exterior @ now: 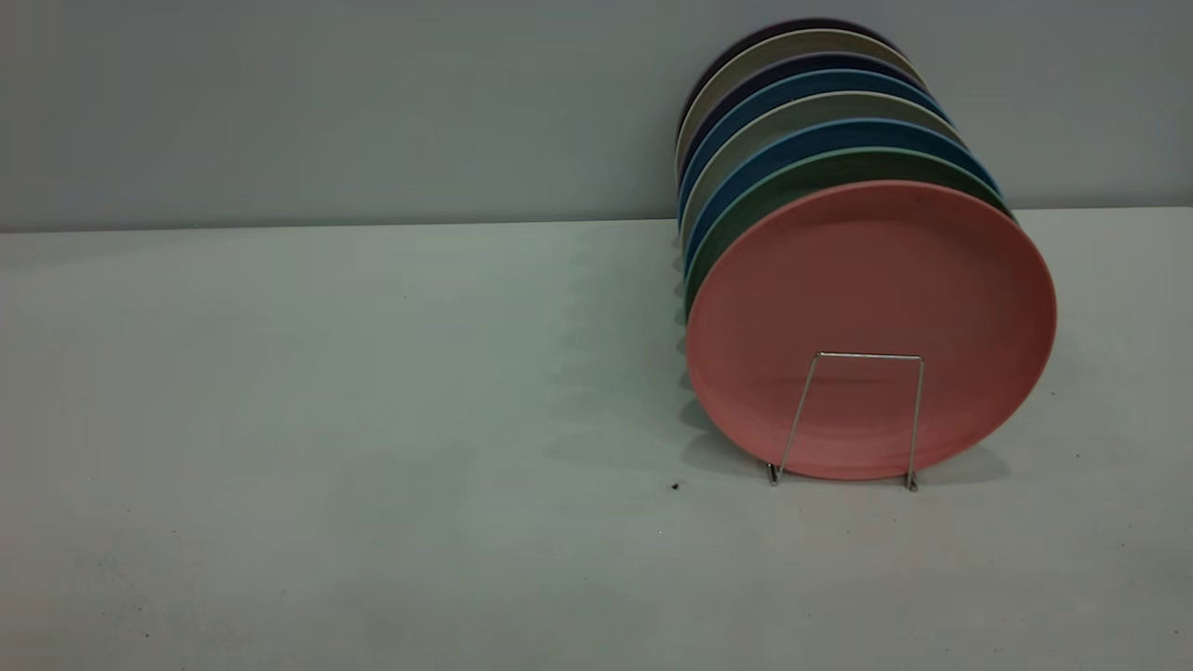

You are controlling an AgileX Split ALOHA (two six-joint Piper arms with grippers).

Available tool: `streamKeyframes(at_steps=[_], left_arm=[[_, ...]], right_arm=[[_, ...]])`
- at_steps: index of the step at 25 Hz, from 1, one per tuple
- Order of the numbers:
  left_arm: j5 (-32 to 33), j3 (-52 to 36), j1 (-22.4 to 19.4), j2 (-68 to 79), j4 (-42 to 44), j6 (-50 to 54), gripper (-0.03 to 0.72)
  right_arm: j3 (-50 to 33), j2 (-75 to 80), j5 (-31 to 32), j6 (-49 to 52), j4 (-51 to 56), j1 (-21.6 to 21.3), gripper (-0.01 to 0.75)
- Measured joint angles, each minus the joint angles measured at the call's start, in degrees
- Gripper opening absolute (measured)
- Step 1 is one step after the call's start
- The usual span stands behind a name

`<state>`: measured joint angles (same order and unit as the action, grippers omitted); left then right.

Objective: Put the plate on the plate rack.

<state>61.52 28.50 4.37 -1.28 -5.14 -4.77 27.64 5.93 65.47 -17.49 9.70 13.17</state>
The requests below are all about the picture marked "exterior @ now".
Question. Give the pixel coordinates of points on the pink round plate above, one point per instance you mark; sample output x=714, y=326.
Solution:
x=867, y=289

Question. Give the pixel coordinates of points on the green round plate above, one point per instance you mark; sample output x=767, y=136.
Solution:
x=802, y=172

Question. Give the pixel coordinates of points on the blue round plate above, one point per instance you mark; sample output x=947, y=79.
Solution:
x=820, y=138
x=802, y=82

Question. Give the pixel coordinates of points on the beige round plate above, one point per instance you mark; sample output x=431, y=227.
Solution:
x=792, y=41
x=802, y=108

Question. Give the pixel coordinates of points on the dark purple round plate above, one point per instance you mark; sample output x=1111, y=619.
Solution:
x=811, y=61
x=792, y=24

